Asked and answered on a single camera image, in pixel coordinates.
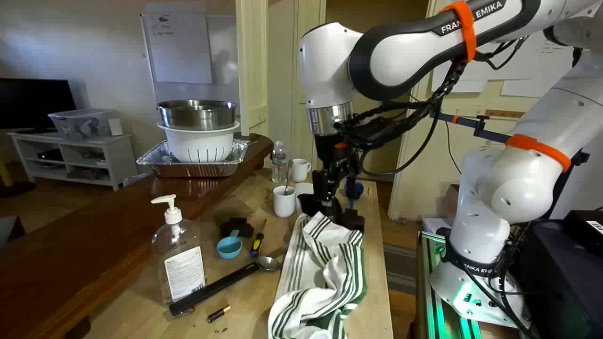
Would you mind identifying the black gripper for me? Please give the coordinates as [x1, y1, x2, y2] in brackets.
[313, 134, 351, 216]

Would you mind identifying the white and green striped towel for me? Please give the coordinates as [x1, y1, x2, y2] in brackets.
[268, 213, 368, 339]

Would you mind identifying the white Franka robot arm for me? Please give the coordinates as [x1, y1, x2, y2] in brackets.
[298, 0, 603, 311]

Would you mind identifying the white mug near towel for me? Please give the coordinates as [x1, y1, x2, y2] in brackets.
[274, 186, 296, 218]

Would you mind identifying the white mug far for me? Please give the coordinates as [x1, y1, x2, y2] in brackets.
[290, 158, 311, 182]

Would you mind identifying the clear plastic water bottle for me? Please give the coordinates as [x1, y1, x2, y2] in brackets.
[272, 141, 289, 184]

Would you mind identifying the black square pot holder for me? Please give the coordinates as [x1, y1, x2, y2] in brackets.
[298, 194, 321, 216]

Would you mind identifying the small black cloth piece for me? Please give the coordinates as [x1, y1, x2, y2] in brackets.
[219, 218, 255, 237]

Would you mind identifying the yellow black screwdriver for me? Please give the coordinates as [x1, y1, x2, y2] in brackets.
[249, 220, 268, 258]

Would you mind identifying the stainless steel mixing bowl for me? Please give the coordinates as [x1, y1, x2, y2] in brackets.
[159, 100, 238, 130]

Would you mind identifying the blue measuring cup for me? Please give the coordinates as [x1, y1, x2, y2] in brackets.
[217, 230, 243, 260]

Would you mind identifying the white plastic colander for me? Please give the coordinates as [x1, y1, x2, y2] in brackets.
[164, 124, 240, 162]

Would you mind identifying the aluminium foil tray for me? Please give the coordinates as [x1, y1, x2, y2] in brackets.
[136, 139, 249, 179]

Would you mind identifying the clear hand sanitizer pump bottle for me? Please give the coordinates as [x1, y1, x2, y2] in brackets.
[151, 194, 206, 305]

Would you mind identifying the small black marker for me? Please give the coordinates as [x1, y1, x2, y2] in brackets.
[206, 305, 232, 324]

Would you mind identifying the black computer box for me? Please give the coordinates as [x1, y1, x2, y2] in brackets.
[518, 211, 603, 339]

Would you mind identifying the clear plastic storage bin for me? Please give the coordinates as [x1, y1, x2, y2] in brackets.
[49, 109, 123, 139]

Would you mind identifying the black television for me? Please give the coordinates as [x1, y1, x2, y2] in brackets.
[0, 77, 76, 130]

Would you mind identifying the blue handled brush tool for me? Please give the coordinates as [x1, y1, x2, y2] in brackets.
[345, 181, 364, 228]

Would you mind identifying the black handled metal ladle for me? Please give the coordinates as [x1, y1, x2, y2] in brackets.
[170, 256, 279, 316]

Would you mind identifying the whiteboard on wall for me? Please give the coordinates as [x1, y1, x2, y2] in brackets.
[142, 2, 211, 85]

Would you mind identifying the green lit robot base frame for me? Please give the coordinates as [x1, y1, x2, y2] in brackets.
[419, 216, 507, 339]

